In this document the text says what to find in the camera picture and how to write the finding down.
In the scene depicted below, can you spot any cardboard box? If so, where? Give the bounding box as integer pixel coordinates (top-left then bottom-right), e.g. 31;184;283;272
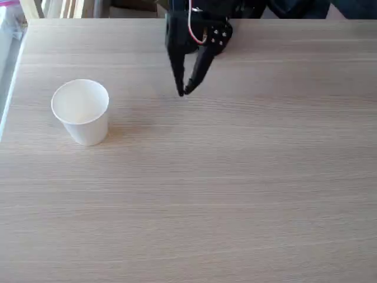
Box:
108;0;170;19

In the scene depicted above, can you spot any person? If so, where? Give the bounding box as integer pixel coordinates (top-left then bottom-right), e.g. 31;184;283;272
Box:
264;0;377;20

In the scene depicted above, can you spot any wooden chair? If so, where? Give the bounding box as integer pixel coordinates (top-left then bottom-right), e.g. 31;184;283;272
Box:
19;0;100;20

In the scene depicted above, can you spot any white paper cup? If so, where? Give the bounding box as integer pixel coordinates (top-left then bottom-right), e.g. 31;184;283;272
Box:
51;78;111;146

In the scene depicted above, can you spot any clear plastic bag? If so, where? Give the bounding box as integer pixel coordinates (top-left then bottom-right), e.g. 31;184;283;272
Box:
0;0;29;42

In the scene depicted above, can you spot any white red servo cable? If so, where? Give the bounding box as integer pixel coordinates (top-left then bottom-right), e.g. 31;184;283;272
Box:
187;6;209;46

